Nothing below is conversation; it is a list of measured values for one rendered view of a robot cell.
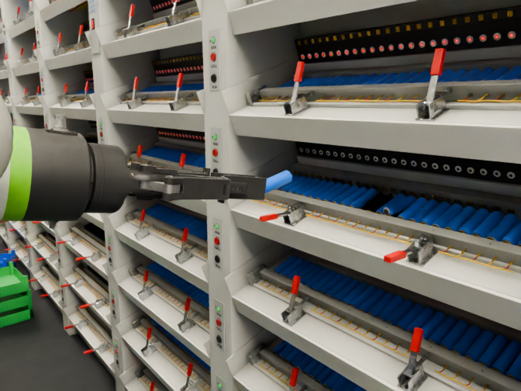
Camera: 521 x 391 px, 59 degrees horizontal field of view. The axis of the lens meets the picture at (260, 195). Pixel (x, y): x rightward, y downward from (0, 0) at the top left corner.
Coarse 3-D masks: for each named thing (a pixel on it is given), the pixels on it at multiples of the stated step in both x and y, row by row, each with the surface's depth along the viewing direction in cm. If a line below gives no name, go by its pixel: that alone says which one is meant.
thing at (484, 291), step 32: (288, 160) 106; (320, 160) 98; (512, 192) 68; (256, 224) 93; (320, 224) 82; (320, 256) 80; (352, 256) 73; (448, 256) 64; (416, 288) 65; (448, 288) 61; (480, 288) 57; (512, 288) 55; (512, 320) 55
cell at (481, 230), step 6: (492, 216) 66; (498, 216) 66; (486, 222) 65; (492, 222) 65; (498, 222) 66; (480, 228) 64; (486, 228) 64; (492, 228) 65; (480, 234) 63; (486, 234) 64
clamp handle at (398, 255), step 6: (414, 240) 64; (420, 246) 64; (396, 252) 62; (402, 252) 62; (408, 252) 62; (414, 252) 63; (384, 258) 61; (390, 258) 60; (396, 258) 61; (402, 258) 61
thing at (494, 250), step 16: (272, 192) 94; (288, 192) 92; (304, 208) 87; (320, 208) 83; (336, 208) 80; (352, 208) 79; (368, 224) 75; (384, 224) 72; (400, 224) 70; (416, 224) 69; (400, 240) 69; (448, 240) 64; (464, 240) 62; (480, 240) 61; (496, 240) 60; (496, 256) 59; (512, 256) 57; (512, 272) 56
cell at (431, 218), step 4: (440, 204) 73; (444, 204) 72; (448, 204) 73; (436, 208) 72; (440, 208) 72; (444, 208) 72; (448, 208) 72; (432, 212) 71; (436, 212) 71; (440, 212) 71; (444, 212) 72; (428, 216) 71; (432, 216) 70; (436, 216) 71; (420, 220) 71; (424, 220) 70; (428, 220) 70; (432, 220) 70; (428, 224) 70
